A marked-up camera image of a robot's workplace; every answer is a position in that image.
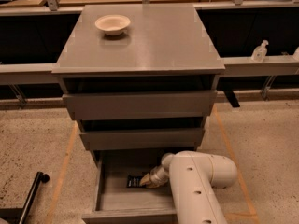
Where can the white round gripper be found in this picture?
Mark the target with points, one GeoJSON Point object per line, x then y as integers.
{"type": "Point", "coordinates": [156, 175]}

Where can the dark rxbar blueberry bar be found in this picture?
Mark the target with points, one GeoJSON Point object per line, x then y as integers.
{"type": "Point", "coordinates": [134, 182]}

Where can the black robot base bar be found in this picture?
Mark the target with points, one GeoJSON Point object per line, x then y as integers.
{"type": "Point", "coordinates": [19, 215]}

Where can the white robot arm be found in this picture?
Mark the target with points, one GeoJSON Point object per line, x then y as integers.
{"type": "Point", "coordinates": [193, 176]}

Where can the grey bottom drawer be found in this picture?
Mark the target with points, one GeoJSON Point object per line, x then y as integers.
{"type": "Point", "coordinates": [115, 203]}

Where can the grey drawer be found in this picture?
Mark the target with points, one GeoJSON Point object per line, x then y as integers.
{"type": "Point", "coordinates": [136, 139]}
{"type": "Point", "coordinates": [115, 203]}
{"type": "Point", "coordinates": [139, 105]}

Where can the grey middle drawer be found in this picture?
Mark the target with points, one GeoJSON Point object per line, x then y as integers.
{"type": "Point", "coordinates": [136, 139]}

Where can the grey top drawer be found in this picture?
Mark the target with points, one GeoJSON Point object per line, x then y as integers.
{"type": "Point", "coordinates": [139, 105]}

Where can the grey drawer cabinet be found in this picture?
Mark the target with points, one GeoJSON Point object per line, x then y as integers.
{"type": "Point", "coordinates": [164, 49]}

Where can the white ceramic bowl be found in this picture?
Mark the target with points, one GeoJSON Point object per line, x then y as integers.
{"type": "Point", "coordinates": [112, 24]}

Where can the clear pump sanitizer bottle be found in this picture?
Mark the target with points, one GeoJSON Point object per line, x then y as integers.
{"type": "Point", "coordinates": [259, 53]}

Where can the black bracket under rail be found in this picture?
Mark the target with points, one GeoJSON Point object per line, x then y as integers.
{"type": "Point", "coordinates": [232, 98]}

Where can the grey metal rail frame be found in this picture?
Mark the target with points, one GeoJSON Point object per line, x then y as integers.
{"type": "Point", "coordinates": [277, 19]}

